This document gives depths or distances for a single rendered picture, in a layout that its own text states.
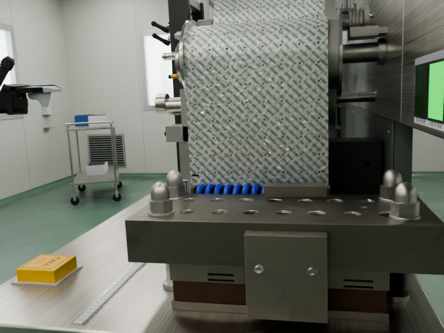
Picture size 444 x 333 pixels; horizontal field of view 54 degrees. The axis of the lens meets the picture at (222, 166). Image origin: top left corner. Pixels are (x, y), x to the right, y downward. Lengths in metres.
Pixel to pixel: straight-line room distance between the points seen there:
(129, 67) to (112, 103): 0.61
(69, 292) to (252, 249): 0.32
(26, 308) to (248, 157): 0.41
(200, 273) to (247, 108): 0.29
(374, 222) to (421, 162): 5.96
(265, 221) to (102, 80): 6.56
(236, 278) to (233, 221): 0.08
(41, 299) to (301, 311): 0.39
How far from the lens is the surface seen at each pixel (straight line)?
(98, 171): 5.77
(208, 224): 0.57
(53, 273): 0.77
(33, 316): 0.69
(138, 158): 6.90
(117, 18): 7.01
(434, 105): 0.45
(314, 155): 0.73
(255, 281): 0.56
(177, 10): 1.13
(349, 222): 0.56
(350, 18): 1.03
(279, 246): 0.54
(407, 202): 0.58
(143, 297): 0.69
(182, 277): 0.62
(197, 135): 0.76
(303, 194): 0.68
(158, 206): 0.61
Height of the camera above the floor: 1.19
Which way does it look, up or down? 9 degrees down
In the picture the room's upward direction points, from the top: 2 degrees counter-clockwise
